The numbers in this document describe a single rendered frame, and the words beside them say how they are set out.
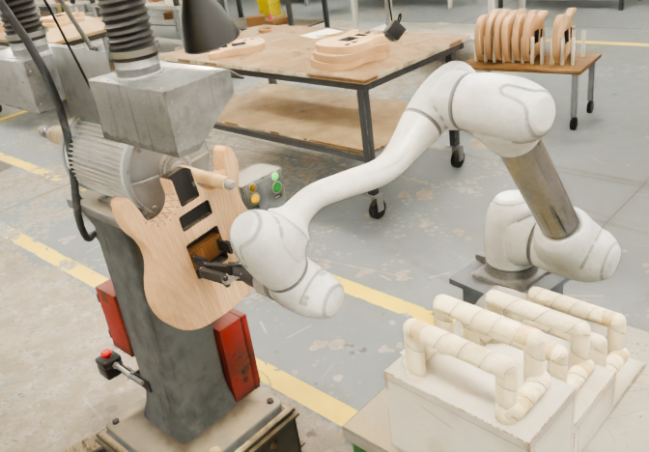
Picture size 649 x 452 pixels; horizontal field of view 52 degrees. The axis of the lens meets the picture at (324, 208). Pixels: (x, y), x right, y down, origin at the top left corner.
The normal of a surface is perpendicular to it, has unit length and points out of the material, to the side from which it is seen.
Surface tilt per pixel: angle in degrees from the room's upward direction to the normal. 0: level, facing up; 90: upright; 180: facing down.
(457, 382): 0
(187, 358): 90
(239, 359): 90
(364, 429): 0
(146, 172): 88
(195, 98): 90
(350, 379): 0
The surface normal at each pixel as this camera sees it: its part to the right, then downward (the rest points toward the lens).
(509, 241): -0.69, 0.35
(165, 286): 0.74, 0.17
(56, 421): -0.13, -0.89
